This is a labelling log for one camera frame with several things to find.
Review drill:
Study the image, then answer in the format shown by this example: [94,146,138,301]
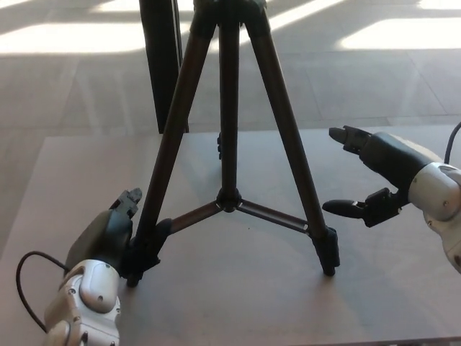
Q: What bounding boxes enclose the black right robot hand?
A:
[321,124,444,229]

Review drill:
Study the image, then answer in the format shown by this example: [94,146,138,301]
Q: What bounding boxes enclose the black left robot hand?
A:
[64,187,145,278]

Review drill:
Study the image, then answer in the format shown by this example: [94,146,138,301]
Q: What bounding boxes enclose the brown black camera tripod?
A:
[125,0,341,288]

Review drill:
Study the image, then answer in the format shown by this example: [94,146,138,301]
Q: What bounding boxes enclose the black vertical pillar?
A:
[138,0,190,135]

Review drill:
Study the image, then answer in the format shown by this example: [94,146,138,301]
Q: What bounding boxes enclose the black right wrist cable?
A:
[443,120,461,164]

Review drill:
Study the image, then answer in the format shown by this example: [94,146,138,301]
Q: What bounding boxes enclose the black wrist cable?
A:
[15,250,72,333]
[443,120,461,164]

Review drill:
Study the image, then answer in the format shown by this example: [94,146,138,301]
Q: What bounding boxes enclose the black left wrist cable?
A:
[15,250,72,333]

